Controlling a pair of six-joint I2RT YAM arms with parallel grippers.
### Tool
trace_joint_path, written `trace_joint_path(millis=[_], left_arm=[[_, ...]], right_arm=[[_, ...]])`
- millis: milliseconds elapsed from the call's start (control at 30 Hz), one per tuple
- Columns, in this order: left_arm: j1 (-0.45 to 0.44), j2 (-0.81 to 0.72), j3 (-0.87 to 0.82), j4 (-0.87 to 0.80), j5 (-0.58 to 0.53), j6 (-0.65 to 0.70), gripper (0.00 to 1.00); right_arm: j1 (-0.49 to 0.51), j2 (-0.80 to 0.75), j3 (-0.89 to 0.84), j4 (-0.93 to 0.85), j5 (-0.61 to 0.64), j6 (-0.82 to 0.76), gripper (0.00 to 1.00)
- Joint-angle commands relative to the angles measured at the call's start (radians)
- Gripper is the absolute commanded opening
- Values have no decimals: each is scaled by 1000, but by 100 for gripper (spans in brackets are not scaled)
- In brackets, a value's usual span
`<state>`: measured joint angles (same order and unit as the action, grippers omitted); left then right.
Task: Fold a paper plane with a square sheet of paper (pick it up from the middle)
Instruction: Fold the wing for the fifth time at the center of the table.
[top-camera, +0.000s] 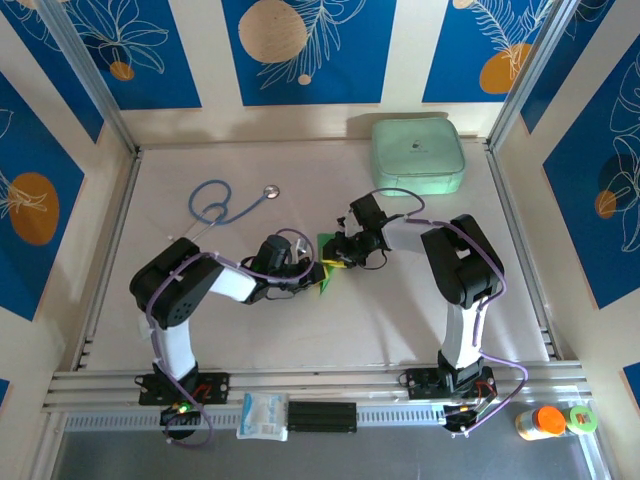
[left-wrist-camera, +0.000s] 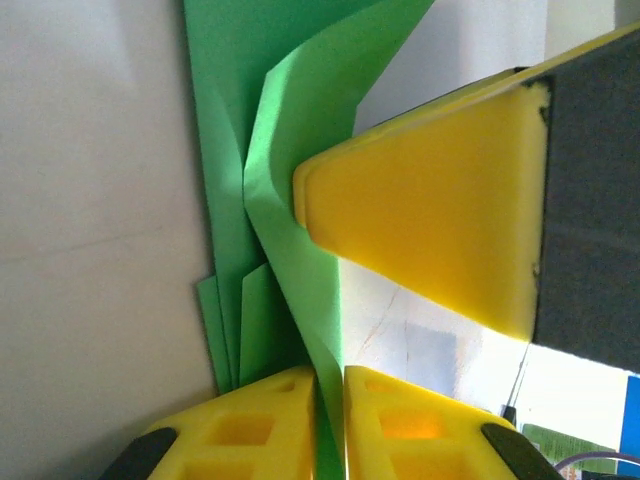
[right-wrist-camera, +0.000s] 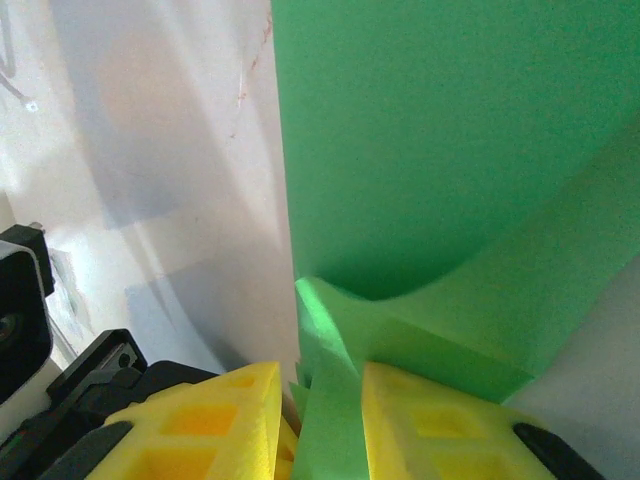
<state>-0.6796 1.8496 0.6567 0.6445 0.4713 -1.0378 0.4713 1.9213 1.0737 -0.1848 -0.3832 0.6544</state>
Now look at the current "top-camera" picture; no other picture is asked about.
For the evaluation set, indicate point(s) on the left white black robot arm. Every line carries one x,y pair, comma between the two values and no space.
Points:
175,345

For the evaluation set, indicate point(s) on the mint green zip case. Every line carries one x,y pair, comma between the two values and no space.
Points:
417,150

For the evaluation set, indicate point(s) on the aluminium side rail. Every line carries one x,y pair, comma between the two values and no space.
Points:
505,190
114,235

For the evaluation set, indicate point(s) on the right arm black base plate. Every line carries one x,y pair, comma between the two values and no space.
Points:
420,382

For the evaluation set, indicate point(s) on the black slotted block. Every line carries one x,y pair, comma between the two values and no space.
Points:
322,417

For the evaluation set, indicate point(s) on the aluminium cross rail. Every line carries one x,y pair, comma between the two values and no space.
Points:
325,382

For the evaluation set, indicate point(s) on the orange lid jar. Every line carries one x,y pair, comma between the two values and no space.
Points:
550,420

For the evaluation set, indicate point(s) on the aluminium frame post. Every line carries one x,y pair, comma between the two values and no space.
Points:
90,75
535,65

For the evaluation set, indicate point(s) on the blue stethoscope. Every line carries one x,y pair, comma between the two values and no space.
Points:
271,190

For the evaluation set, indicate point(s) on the green square paper sheet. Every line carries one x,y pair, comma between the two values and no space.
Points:
326,238

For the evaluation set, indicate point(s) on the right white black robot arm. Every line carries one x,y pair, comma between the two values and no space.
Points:
462,340

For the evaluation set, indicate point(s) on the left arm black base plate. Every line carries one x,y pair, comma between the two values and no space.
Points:
217,387

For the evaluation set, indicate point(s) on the white gauze packet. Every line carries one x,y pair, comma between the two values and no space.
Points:
262,415

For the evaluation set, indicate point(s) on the green lidded container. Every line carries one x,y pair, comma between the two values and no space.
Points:
582,419

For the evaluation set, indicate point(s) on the clear plastic packet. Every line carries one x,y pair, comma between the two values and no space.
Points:
143,330

